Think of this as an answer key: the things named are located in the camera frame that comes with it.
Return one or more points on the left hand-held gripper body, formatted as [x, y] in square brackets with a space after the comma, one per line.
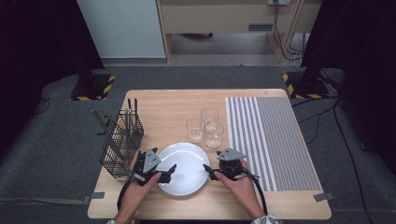
[151, 160]

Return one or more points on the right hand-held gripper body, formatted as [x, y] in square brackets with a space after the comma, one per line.
[232, 165]

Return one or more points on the white plate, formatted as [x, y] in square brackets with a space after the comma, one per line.
[186, 168]

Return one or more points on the clear drinking glass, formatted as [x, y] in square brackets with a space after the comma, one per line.
[209, 116]
[195, 130]
[214, 137]

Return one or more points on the steel table knife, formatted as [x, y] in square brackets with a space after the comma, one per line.
[102, 125]

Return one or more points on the steel fork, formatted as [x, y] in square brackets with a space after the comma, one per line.
[109, 115]

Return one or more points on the person's right hand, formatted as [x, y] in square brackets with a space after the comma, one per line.
[243, 193]

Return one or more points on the person's left hand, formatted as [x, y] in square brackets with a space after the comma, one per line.
[135, 196]

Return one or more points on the steel cutlery piece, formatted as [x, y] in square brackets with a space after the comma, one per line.
[126, 121]

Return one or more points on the grey white striped placemat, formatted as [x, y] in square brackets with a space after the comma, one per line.
[280, 149]

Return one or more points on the dark cutlery piece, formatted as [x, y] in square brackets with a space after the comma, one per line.
[136, 104]
[129, 104]

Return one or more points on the grey tape strip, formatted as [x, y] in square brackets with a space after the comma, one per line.
[97, 195]
[323, 196]

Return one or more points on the black stand base yellow striped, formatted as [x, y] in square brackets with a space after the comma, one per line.
[93, 90]
[306, 88]

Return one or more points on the white panel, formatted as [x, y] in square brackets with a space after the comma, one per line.
[124, 28]

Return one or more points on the light wooden cabinet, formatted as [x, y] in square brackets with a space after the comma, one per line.
[218, 15]

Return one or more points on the black curtain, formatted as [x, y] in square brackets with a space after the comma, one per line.
[367, 62]
[31, 46]

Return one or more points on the white power strip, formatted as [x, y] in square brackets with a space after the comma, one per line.
[278, 2]

